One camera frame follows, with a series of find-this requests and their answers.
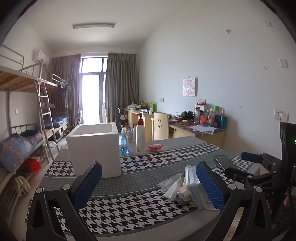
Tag white foam box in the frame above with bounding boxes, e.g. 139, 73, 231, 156
66, 122, 122, 179

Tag houndstooth grey tablecloth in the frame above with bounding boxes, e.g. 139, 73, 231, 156
38, 136, 264, 241

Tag ceiling tube light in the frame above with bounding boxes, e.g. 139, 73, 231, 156
72, 22, 115, 29

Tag wooden desk dark top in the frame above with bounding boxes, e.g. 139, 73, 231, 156
168, 121, 226, 149

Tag narrow brown curtain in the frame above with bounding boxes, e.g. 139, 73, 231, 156
49, 54, 82, 127

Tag wooden desk with drawers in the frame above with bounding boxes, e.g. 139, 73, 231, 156
123, 107, 173, 142

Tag black bag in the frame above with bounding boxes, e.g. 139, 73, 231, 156
114, 108, 126, 127

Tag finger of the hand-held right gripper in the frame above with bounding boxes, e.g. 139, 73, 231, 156
240, 151, 282, 171
224, 166, 278, 186

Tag translucent white plastic bag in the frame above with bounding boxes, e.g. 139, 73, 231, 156
158, 173, 186, 202

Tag large metal bunk bed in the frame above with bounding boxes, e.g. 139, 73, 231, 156
0, 44, 60, 209

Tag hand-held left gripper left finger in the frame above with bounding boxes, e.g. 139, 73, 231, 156
26, 161, 103, 241

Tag beige crumpled clothes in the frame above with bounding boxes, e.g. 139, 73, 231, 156
12, 176, 28, 196

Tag white air conditioner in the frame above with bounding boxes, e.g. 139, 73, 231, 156
32, 50, 50, 65

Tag wooden smiley face chair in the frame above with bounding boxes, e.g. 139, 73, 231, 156
150, 112, 169, 141

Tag small metal bunk bed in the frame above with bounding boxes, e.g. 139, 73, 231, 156
40, 74, 71, 139

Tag white double wall outlet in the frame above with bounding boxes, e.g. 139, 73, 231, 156
274, 109, 289, 122

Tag glass balcony door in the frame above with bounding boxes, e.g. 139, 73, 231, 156
79, 58, 108, 125

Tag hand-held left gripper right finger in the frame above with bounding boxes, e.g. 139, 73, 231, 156
195, 161, 273, 241

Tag cluster of toiletry bottles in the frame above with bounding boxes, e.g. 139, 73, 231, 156
194, 104, 228, 129

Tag red plastic bag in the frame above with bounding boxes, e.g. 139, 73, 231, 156
21, 157, 42, 174

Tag dark blue quilt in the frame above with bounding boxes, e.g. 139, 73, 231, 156
20, 129, 42, 149

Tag metal bunk ladder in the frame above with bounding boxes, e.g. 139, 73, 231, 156
35, 59, 61, 163

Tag pink soft item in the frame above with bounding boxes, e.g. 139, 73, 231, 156
177, 187, 193, 201

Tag wide brown curtain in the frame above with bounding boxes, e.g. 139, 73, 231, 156
105, 52, 139, 124

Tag printed papers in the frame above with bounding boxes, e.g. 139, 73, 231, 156
190, 124, 215, 135

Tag blue spray bottle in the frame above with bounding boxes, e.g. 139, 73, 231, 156
120, 127, 130, 154

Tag dark smartphone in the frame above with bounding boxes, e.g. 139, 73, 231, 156
214, 154, 234, 171

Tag white pump bottle red top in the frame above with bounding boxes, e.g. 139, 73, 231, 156
136, 113, 146, 156

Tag red snack packet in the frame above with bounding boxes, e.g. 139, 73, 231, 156
145, 144, 165, 152

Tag dark hanging clothes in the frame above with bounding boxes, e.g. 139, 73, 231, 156
57, 84, 71, 97

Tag pink cartoon wall picture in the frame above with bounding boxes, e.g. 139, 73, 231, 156
182, 77, 197, 97

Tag folded blue plaid bedding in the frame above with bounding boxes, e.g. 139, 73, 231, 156
43, 112, 70, 129

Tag blue patterned quilt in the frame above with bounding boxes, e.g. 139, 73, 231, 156
0, 133, 32, 174

